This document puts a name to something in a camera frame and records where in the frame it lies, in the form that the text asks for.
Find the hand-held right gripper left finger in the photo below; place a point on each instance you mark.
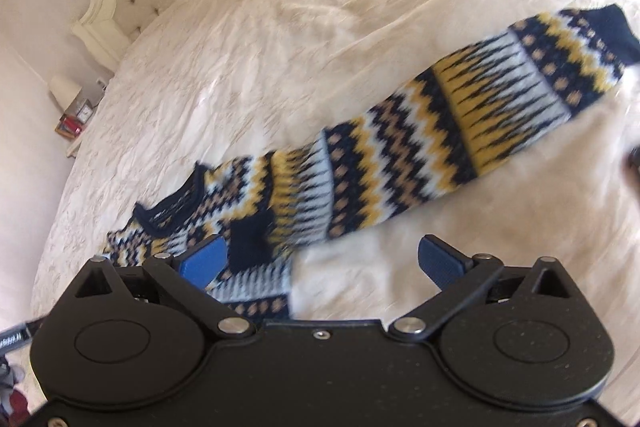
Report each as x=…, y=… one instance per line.
x=205, y=259

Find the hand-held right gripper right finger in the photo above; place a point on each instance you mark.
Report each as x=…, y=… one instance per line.
x=440, y=259

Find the navy yellow patterned knit sweater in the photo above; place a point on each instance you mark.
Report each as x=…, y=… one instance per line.
x=400, y=147

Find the grey and red cloth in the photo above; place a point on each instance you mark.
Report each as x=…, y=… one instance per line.
x=11, y=387

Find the cream nightstand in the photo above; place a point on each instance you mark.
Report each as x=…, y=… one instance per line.
x=74, y=146

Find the small table clock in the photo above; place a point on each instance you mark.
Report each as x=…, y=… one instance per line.
x=85, y=112

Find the red books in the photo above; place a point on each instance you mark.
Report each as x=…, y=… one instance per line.
x=67, y=126

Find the cream floral bedspread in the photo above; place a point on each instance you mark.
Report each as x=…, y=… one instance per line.
x=260, y=37

